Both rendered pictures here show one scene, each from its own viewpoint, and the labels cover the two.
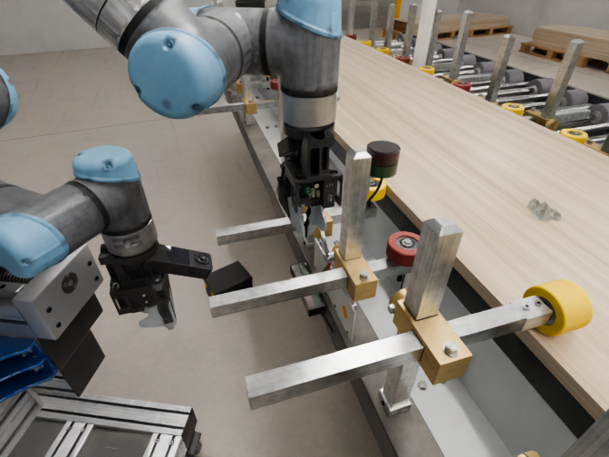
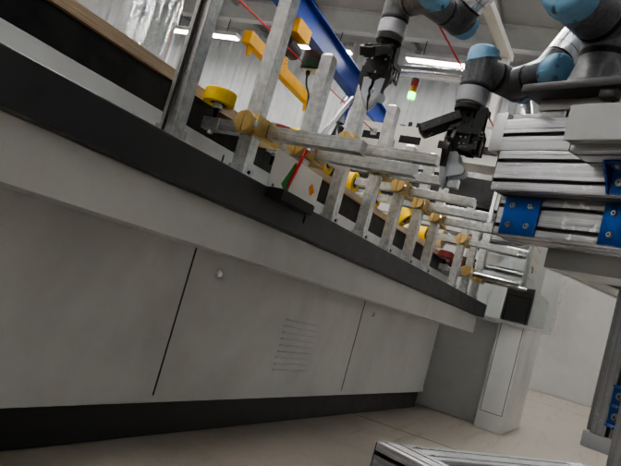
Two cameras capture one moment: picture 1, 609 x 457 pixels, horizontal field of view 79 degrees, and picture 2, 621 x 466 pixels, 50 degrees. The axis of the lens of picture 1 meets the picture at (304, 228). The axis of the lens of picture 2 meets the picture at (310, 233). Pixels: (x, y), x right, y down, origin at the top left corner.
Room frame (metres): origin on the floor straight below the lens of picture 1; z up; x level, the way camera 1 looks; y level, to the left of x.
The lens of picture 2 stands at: (1.76, 1.17, 0.49)
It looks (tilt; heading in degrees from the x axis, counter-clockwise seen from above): 5 degrees up; 225
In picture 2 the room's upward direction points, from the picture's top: 16 degrees clockwise
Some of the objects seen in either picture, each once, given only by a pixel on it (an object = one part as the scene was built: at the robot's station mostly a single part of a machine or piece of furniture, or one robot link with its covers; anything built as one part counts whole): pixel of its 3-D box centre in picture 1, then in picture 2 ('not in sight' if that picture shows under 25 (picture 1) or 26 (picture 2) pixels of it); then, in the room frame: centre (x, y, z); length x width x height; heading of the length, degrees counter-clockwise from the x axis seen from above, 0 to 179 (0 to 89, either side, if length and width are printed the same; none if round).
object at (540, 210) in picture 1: (545, 208); not in sight; (0.72, -0.56, 0.91); 0.09 x 0.07 x 0.02; 173
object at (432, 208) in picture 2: not in sight; (427, 206); (-0.40, -0.39, 0.95); 0.50 x 0.04 x 0.04; 107
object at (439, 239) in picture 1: (410, 341); (344, 161); (0.36, -0.17, 0.89); 0.04 x 0.04 x 0.48; 17
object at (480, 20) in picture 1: (449, 22); not in sight; (8.53, -2.97, 0.23); 2.42 x 0.76 x 0.17; 114
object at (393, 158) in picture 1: (382, 152); (314, 57); (0.62, -0.14, 1.10); 0.06 x 0.06 x 0.02
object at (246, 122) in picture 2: (315, 216); (258, 129); (0.82, -0.03, 0.82); 0.14 x 0.06 x 0.05; 17
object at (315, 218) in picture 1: (317, 218); (369, 95); (0.50, -0.02, 1.04); 0.06 x 0.03 x 0.09; 17
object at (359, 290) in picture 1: (353, 268); (306, 152); (0.58, -0.11, 0.85); 0.14 x 0.06 x 0.05; 17
